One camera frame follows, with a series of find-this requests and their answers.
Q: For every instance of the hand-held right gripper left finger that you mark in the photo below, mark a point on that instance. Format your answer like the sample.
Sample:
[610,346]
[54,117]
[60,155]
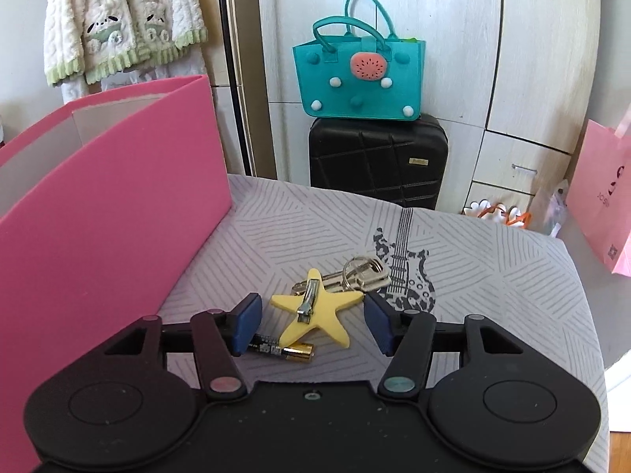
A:
[246,322]

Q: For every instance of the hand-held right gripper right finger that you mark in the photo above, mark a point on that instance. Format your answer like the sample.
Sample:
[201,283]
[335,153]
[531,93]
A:
[380,322]

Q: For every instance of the yellow star hair clip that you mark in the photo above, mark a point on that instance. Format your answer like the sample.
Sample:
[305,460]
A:
[325,313]

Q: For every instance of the gold black cylindrical battery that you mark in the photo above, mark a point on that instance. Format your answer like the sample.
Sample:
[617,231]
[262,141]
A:
[296,353]

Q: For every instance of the pink cardboard box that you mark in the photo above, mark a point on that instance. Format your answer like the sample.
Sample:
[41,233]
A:
[98,231]

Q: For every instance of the bunch of keys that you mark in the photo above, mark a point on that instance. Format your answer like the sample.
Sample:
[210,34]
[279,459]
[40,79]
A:
[367,276]

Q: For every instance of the grey patterned tablecloth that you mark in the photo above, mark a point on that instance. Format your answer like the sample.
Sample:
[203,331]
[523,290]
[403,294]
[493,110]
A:
[493,281]

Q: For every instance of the orange white scalloped item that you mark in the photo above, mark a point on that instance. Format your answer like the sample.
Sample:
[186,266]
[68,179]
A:
[498,214]

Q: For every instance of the black suitcase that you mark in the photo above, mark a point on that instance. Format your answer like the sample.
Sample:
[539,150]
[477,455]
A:
[374,162]

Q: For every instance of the clear plastic bag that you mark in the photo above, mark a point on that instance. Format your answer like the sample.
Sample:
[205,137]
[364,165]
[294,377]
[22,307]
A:
[552,212]

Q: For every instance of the teal felt handbag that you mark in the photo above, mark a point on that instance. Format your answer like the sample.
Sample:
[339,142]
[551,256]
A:
[345,88]

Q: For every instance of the pink paper bag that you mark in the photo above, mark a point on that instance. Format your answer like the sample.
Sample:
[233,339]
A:
[601,197]

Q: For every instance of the white wardrobe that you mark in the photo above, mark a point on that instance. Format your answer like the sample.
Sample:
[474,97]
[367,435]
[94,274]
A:
[493,59]

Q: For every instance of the white fleece pajama jacket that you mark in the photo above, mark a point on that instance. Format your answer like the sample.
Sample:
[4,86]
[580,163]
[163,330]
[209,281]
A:
[123,10]

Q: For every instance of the dark sliding door frame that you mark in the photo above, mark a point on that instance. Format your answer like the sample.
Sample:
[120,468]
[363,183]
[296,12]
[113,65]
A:
[241,59]

